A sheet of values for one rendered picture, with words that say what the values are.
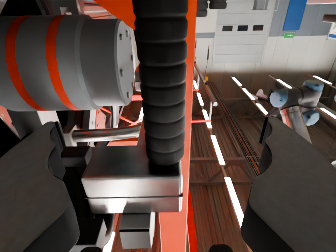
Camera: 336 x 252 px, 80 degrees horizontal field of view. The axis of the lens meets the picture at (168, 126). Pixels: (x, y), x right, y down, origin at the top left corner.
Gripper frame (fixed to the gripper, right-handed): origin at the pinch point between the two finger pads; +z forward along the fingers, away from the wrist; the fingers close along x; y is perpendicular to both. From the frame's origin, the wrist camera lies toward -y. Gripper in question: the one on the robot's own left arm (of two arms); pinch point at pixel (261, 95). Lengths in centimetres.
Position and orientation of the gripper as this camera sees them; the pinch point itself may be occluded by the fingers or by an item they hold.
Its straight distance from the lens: 133.9
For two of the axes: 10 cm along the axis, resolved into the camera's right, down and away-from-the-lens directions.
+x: -9.6, 0.2, -2.7
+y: 1.1, -8.7, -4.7
